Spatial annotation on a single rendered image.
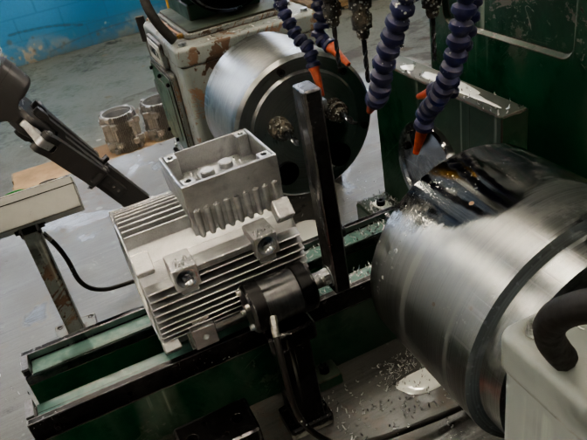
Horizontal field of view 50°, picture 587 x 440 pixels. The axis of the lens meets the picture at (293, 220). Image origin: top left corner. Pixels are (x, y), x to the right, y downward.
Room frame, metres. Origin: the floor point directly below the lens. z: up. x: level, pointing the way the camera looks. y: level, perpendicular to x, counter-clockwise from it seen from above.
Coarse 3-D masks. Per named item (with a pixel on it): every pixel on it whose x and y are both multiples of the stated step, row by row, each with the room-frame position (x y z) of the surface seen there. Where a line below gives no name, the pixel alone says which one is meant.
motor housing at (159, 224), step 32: (128, 224) 0.64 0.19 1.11; (160, 224) 0.64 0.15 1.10; (288, 224) 0.66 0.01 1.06; (128, 256) 0.62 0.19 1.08; (160, 256) 0.62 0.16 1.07; (192, 256) 0.62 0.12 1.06; (224, 256) 0.61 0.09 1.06; (288, 256) 0.64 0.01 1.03; (160, 288) 0.59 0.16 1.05; (224, 288) 0.60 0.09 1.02; (160, 320) 0.57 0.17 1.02; (192, 320) 0.58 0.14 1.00; (224, 320) 0.60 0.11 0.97
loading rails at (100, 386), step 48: (96, 336) 0.69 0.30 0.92; (144, 336) 0.68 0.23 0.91; (240, 336) 0.62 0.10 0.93; (336, 336) 0.66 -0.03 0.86; (384, 336) 0.69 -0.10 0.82; (48, 384) 0.64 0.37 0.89; (96, 384) 0.59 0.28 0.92; (144, 384) 0.58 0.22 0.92; (192, 384) 0.60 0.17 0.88; (240, 384) 0.62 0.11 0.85; (336, 384) 0.62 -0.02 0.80; (48, 432) 0.54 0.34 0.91; (96, 432) 0.56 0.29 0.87; (144, 432) 0.57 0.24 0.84
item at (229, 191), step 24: (216, 144) 0.75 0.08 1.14; (240, 144) 0.75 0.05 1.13; (264, 144) 0.71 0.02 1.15; (168, 168) 0.69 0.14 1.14; (192, 168) 0.74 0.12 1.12; (216, 168) 0.71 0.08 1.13; (240, 168) 0.66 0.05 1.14; (264, 168) 0.67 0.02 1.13; (192, 192) 0.64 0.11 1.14; (216, 192) 0.65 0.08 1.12; (240, 192) 0.66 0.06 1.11; (264, 192) 0.67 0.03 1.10; (192, 216) 0.64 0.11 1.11; (216, 216) 0.65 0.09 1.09; (240, 216) 0.65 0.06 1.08
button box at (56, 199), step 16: (16, 192) 0.85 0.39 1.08; (32, 192) 0.85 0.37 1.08; (48, 192) 0.85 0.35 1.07; (64, 192) 0.85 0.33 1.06; (0, 208) 0.83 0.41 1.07; (16, 208) 0.83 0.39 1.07; (32, 208) 0.83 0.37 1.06; (48, 208) 0.84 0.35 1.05; (64, 208) 0.84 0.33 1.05; (80, 208) 0.86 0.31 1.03; (0, 224) 0.81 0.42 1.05; (16, 224) 0.82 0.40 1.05; (32, 224) 0.84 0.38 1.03
